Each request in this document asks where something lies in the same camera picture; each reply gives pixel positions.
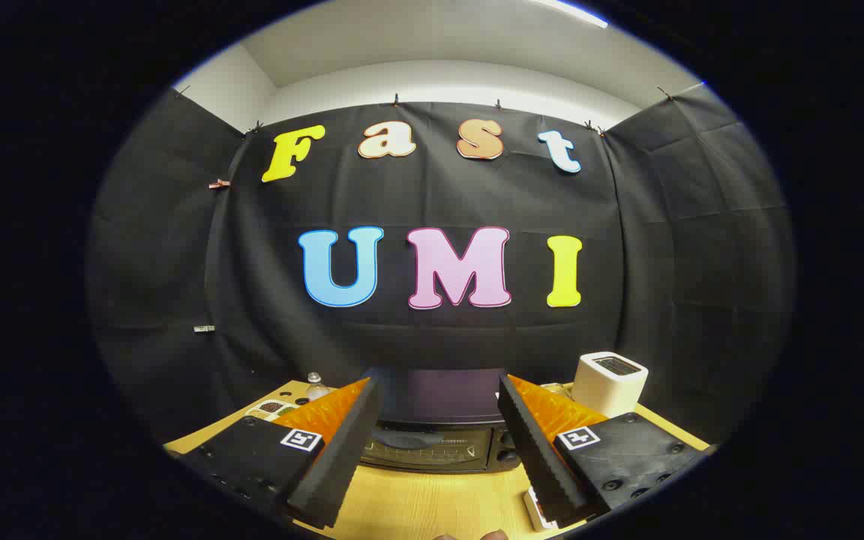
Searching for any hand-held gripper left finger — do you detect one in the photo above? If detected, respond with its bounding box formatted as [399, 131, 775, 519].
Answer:
[177, 377, 386, 530]

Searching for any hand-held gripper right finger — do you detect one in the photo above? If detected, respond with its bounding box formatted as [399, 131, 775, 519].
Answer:
[497, 373, 712, 528]

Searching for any black toaster oven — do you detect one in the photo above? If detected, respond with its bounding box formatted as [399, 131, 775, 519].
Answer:
[361, 366, 527, 474]

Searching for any white toaster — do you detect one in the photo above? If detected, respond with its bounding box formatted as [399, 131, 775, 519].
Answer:
[571, 351, 650, 419]

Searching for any white ribbed tray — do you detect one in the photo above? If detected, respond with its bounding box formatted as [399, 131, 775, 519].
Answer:
[523, 487, 557, 533]

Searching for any white divided seasoning dish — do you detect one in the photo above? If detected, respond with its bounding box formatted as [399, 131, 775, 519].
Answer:
[244, 399, 299, 422]

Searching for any black backdrop cloth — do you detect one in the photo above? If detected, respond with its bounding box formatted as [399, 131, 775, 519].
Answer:
[87, 82, 797, 451]

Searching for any ceiling light strip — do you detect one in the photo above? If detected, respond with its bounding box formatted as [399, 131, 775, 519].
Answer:
[529, 0, 610, 29]

